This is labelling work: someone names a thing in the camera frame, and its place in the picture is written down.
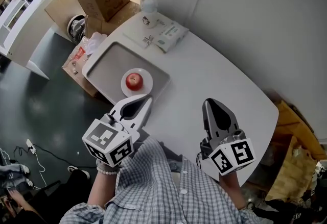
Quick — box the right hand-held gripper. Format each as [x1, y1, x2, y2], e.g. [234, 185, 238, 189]
[199, 97, 257, 176]

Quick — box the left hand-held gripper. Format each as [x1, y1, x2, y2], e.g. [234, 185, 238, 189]
[81, 93, 154, 168]

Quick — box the red apple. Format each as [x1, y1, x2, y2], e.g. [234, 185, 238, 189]
[125, 72, 144, 91]

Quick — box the small white plate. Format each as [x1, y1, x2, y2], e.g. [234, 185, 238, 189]
[121, 67, 154, 98]

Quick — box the person's left forearm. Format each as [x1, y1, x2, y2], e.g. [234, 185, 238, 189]
[87, 166, 120, 210]

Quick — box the person's right forearm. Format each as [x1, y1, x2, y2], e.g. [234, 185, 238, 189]
[219, 171, 248, 211]

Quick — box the grey rectangular tray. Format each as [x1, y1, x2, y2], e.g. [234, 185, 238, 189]
[81, 41, 171, 106]

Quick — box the low cardboard box with bags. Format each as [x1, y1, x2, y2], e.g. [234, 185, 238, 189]
[62, 46, 113, 103]

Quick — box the dark grey chair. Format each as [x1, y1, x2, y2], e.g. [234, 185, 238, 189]
[137, 128, 205, 175]

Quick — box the silver mesh wrist band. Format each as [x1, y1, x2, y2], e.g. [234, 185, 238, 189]
[96, 158, 123, 171]

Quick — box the white notebook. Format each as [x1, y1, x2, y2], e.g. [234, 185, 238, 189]
[122, 28, 161, 49]

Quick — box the red printed plastic bag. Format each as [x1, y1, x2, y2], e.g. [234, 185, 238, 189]
[70, 45, 90, 67]

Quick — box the white plastic bag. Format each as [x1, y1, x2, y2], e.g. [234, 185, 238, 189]
[85, 31, 108, 56]

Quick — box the person in checked shirt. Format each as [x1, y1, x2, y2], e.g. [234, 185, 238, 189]
[58, 137, 261, 224]

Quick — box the white wet wipes packet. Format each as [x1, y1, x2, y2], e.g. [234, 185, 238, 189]
[153, 19, 190, 53]

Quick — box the wooden workbench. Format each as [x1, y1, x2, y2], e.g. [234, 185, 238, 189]
[246, 99, 327, 203]

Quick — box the small cardboard box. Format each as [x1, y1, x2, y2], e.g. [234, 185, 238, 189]
[84, 1, 143, 39]

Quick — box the white bottle with cartoon print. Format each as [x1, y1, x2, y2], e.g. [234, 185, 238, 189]
[140, 0, 158, 29]

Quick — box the white round bucket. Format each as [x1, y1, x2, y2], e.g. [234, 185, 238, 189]
[66, 14, 86, 43]

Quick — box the white power strip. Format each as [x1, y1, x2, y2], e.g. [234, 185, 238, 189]
[26, 138, 37, 154]

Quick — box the light brown panel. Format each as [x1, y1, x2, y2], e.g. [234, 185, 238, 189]
[44, 0, 89, 38]

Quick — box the white shelf unit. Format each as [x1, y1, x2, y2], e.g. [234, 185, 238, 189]
[0, 0, 67, 81]

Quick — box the silver left gripper camera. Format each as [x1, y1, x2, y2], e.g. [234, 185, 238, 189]
[102, 113, 117, 126]

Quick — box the silver gripper camera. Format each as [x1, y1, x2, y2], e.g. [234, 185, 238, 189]
[221, 129, 247, 145]
[102, 113, 117, 126]

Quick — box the silver right gripper camera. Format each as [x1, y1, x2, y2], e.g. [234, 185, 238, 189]
[221, 129, 247, 145]

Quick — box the white bead bracelet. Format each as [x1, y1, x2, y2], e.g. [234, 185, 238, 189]
[97, 166, 121, 176]

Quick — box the black cable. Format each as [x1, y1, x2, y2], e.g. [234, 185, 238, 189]
[13, 144, 99, 169]

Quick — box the white cable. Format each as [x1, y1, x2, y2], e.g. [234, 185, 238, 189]
[32, 151, 48, 190]

